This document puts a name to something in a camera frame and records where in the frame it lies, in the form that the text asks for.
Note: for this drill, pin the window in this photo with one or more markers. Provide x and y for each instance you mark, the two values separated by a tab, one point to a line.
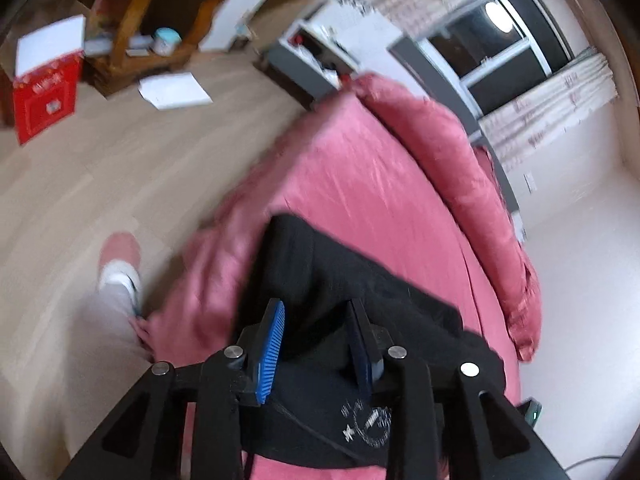
505	50

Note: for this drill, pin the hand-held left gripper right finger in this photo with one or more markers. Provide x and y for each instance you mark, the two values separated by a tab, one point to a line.
361	355

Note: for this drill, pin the person's own leg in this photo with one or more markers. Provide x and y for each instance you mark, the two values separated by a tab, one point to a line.
105	350

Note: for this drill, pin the white paper sheet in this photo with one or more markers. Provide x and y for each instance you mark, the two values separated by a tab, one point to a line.
175	90

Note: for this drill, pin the black pants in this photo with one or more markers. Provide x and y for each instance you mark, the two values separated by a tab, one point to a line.
325	280

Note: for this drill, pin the pink folded duvet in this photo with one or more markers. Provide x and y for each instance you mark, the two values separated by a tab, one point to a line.
450	150

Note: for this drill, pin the red cardboard box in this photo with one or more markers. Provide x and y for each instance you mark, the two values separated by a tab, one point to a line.
45	100

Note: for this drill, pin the teal and white jar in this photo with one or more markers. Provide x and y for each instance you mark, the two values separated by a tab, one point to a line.
165	40

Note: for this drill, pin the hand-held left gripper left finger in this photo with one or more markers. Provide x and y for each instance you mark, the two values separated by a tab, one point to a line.
270	350

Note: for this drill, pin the white wall socket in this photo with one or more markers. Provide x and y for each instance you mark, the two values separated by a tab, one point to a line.
530	182

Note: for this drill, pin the white cabinet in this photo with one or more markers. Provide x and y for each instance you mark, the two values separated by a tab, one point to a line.
235	5

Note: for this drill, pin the pink bed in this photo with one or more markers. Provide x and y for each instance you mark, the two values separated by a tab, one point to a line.
350	170

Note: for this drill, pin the white leaf print nightstand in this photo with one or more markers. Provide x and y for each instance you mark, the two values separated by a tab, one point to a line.
360	25

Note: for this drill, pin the grey headboard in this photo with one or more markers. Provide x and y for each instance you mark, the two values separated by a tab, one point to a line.
295	67

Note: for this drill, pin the wooden table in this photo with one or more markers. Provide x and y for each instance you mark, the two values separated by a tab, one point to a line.
135	5

